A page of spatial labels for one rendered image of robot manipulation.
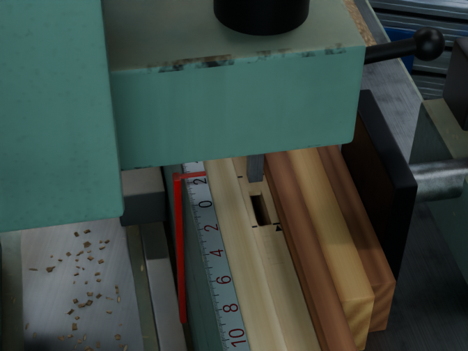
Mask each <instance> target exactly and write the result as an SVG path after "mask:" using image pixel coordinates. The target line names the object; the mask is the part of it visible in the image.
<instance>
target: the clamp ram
mask: <svg viewBox="0 0 468 351"><path fill-rule="evenodd" d="M341 153H342V156H343V158H344V160H345V163H346V165H347V167H348V170H349V172H350V175H351V176H352V179H353V181H354V184H355V186H356V188H357V191H358V193H359V195H360V198H361V200H362V203H363V204H364V207H365V209H366V212H367V214H368V217H369V219H370V222H371V223H372V226H373V228H374V231H375V234H376V236H377V238H378V240H379V242H380V245H381V247H382V250H383V252H384V255H385V256H386V259H387V261H388V264H389V267H390V268H391V271H392V273H393V276H394V278H395V280H396V285H397V282H398V275H399V272H400V266H401V263H402V259H403V254H404V250H405V244H406V240H407V234H408V231H409V227H410V222H411V218H412V212H413V209H414V204H416V203H426V202H431V201H441V200H446V199H452V198H459V197H460V196H461V194H462V189H463V182H464V179H465V177H466V176H467V175H468V157H464V158H458V159H447V160H441V161H435V162H424V163H418V164H407V162H406V160H405V158H404V156H403V154H402V152H401V150H400V148H399V146H398V144H397V142H396V140H395V138H394V136H393V134H392V132H391V130H390V128H389V126H388V124H387V122H386V120H385V118H384V116H383V114H382V112H381V110H380V108H379V106H378V104H377V102H376V100H375V98H374V96H373V94H372V92H371V90H370V89H364V90H360V92H359V101H358V107H357V117H356V122H355V127H354V136H353V140H352V141H351V142H349V143H344V144H342V146H341ZM395 287H396V286H395Z"/></svg>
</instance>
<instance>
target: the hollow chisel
mask: <svg viewBox="0 0 468 351"><path fill-rule="evenodd" d="M263 165H264V154H258V155H247V178H248V181H249V183H252V182H262V181H263Z"/></svg>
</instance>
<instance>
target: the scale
mask: <svg viewBox="0 0 468 351"><path fill-rule="evenodd" d="M182 167H183V171H184V173H193V172H199V171H205V169H204V167H203V162H202V161H201V162H190V163H184V164H182ZM185 180H186V184H187V190H188V193H189V199H190V202H191V206H192V212H193V215H194V221H195V224H196V229H197V233H198V239H199V242H200V246H201V252H202V255H203V261H204V264H205V270H206V274H207V277H208V283H209V286H210V292H211V295H212V301H213V304H214V310H215V313H216V317H217V323H218V326H219V332H220V336H221V342H222V345H223V348H224V351H250V350H249V345H248V342H247V337H246V334H245V330H244V325H243V322H242V317H241V314H240V309H239V306H238V302H237V297H236V294H235V289H234V286H233V281H232V278H231V273H230V270H229V266H228V261H227V258H226V253H225V250H224V245H223V242H222V238H221V233H220V230H219V225H218V222H217V217H216V214H215V209H214V206H213V202H212V197H211V194H210V189H209V186H208V181H207V178H206V176H200V177H194V178H185Z"/></svg>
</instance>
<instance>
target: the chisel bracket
mask: <svg viewBox="0 0 468 351"><path fill-rule="evenodd" d="M103 4H104V16H105V24H106V30H107V43H108V50H109V63H110V71H111V83H112V90H113V97H114V110H115V117H116V130H117V137H118V149H119V157H120V169H121V171H127V170H133V169H144V168H150V167H156V166H167V165H174V164H184V163H190V162H201V161H208V160H214V159H224V158H230V157H241V156H247V155H258V154H264V153H275V152H281V151H287V150H298V149H304V148H315V147H321V146H332V145H338V144H344V143H349V142H351V141H352V140H353V136H354V127H355V122H356V117H357V107H358V101H359V92H360V87H361V78H362V72H363V67H364V58H365V53H366V44H365V42H364V39H363V38H362V36H361V34H360V32H359V30H358V28H357V26H356V24H355V23H354V21H353V19H352V17H351V15H350V13H349V11H348V9H347V8H346V6H345V4H344V2H343V0H310V4H309V14H308V17H307V18H306V20H305V22H304V23H303V24H302V25H300V26H299V27H297V28H296V29H294V30H292V31H289V32H287V33H282V34H279V35H273V36H253V35H248V34H244V33H240V32H237V31H234V30H232V29H230V28H228V27H226V26H224V25H223V24H222V23H221V22H220V21H219V20H218V19H217V18H216V16H215V13H214V0H103Z"/></svg>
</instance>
